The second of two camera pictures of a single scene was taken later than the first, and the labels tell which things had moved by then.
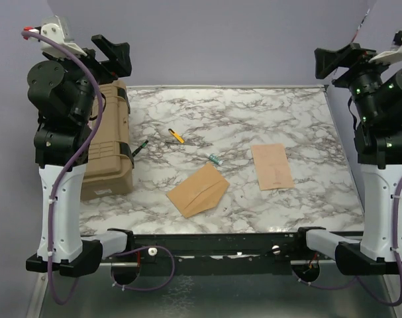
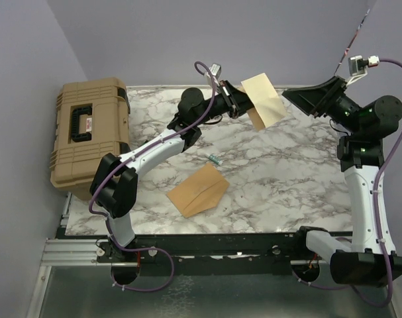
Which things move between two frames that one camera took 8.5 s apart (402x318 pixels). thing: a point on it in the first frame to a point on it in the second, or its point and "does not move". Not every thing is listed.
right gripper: [327, 60] to [313, 99]
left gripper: [118, 53] to [238, 101]
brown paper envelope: [199, 191] does not move
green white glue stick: [215, 158] does not move
